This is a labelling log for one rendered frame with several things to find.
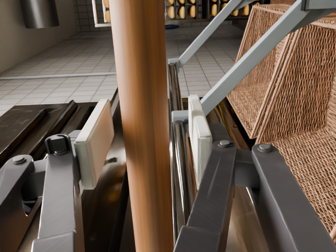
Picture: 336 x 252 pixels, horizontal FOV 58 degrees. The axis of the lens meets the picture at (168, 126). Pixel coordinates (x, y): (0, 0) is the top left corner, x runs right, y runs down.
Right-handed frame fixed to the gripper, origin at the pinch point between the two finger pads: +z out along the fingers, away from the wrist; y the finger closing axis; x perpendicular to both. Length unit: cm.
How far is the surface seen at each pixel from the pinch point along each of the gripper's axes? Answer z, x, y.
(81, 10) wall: 496, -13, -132
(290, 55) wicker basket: 86, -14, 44
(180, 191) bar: 13.2, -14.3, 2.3
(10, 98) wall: 167, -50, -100
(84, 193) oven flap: 45, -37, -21
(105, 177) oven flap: 62, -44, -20
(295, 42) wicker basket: 86, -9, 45
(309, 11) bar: 35.3, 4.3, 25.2
